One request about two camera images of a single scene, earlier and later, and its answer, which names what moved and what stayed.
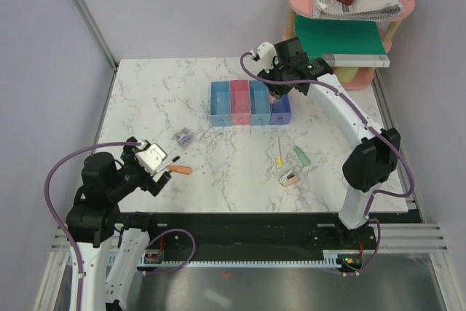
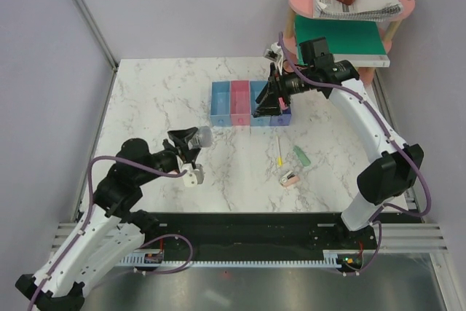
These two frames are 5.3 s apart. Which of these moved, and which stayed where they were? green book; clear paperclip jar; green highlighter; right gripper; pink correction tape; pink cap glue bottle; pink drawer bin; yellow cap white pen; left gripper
Moved: left gripper; right gripper; pink cap glue bottle; clear paperclip jar
Stayed: pink correction tape; yellow cap white pen; green book; green highlighter; pink drawer bin
